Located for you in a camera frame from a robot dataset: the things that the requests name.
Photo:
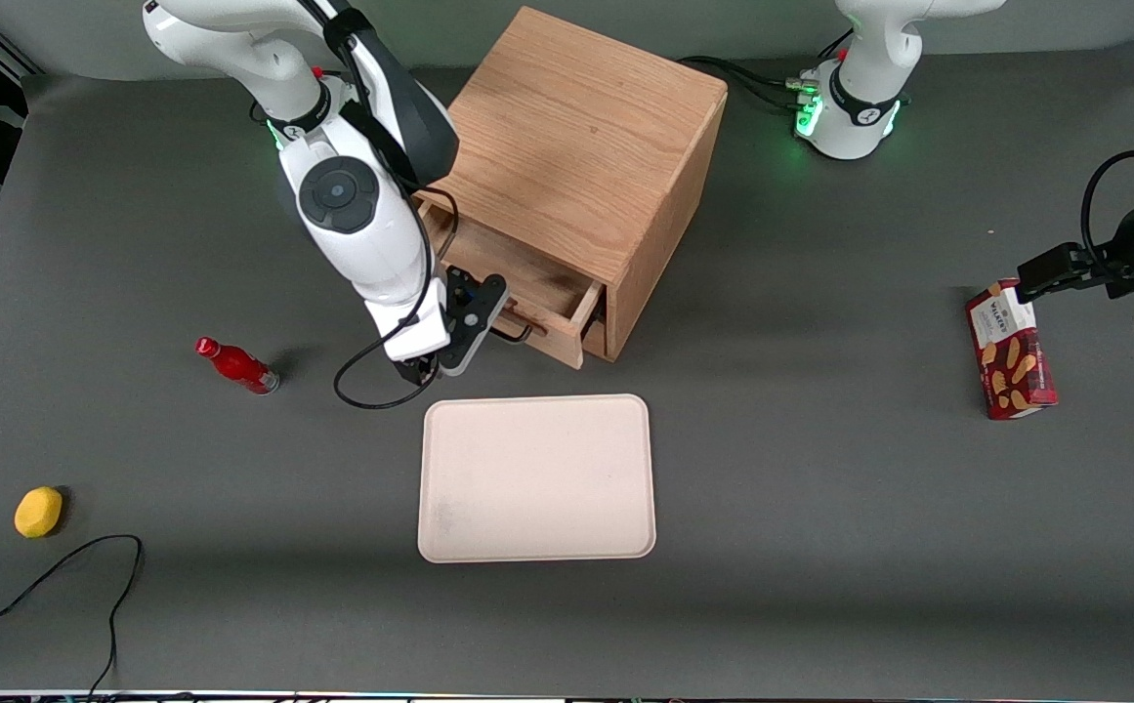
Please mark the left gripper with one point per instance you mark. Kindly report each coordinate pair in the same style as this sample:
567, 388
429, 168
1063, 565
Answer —
1116, 260

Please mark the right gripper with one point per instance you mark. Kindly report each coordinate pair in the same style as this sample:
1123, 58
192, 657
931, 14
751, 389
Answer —
409, 370

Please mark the wooden drawer with worn bottom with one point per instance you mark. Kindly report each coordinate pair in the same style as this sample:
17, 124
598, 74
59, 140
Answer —
527, 278

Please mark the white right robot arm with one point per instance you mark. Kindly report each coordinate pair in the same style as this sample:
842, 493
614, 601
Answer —
352, 195

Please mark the wooden drawer cabinet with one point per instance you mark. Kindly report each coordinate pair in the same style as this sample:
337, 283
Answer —
576, 117

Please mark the red shortbread cookie box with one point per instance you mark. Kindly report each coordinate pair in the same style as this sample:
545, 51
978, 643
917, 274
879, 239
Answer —
1016, 371

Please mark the beige plastic tray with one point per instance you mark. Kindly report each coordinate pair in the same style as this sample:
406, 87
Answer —
537, 478

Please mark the red plastic bottle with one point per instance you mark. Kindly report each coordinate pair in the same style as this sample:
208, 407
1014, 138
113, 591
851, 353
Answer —
234, 363

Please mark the yellow lemon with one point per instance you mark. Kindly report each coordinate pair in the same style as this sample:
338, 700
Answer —
38, 513

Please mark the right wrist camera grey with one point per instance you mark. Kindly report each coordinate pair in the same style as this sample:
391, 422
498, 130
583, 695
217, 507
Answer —
474, 312

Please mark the aluminium frame rail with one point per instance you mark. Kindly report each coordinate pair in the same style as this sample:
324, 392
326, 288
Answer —
0, 44

